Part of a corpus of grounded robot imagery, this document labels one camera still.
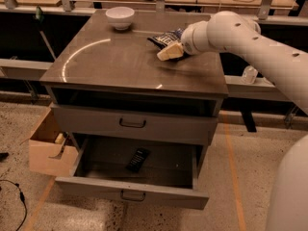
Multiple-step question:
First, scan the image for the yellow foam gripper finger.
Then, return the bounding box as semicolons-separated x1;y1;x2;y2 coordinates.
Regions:
157;42;184;61

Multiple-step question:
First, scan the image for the blue chip bag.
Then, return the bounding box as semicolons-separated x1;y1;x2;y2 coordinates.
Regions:
148;28;188;61

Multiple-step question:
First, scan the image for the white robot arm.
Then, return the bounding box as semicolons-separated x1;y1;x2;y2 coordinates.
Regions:
157;11;308;231

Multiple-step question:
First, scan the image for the white ceramic bowl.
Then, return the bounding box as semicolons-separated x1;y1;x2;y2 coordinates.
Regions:
105;7;135;30

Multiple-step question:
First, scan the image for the grey drawer cabinet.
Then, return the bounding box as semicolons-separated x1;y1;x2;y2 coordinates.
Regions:
39;9;229;211

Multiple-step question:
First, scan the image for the closed middle drawer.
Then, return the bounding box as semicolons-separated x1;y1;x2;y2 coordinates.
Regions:
52;104;217;145

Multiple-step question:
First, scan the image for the left clear soap bottle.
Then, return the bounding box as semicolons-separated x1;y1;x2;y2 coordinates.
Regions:
241;65;258;84

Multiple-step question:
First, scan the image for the black remote control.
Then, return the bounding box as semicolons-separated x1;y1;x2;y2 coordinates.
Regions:
126;148;150;172

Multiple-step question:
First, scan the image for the open bottom drawer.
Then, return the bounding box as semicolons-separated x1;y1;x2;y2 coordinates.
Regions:
56;136;208;210

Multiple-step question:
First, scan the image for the cardboard box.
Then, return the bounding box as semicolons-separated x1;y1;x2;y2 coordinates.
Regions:
29;108;78;176

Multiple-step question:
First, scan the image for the black floor cable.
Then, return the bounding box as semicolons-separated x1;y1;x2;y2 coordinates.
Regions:
0;179;29;231

